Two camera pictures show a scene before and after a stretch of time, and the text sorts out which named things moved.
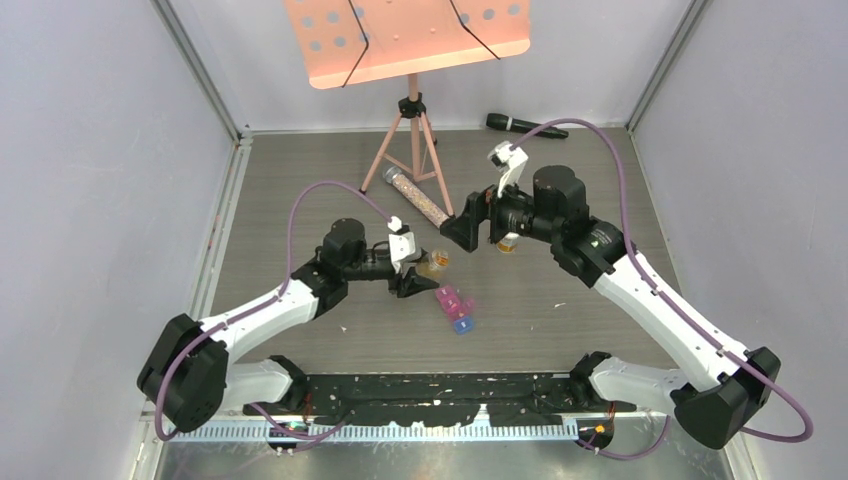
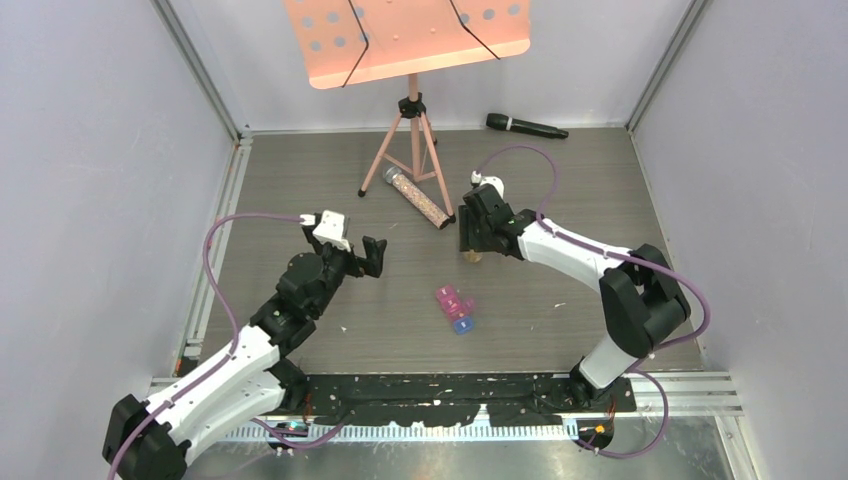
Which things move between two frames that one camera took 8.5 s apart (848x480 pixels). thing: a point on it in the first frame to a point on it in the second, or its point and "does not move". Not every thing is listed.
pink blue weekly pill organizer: (459, 308) does not move
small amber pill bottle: (438, 259) to (472, 256)
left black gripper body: (393, 283) to (338, 263)
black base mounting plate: (441, 400) does not move
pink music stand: (344, 42) does not move
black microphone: (506, 122) does not move
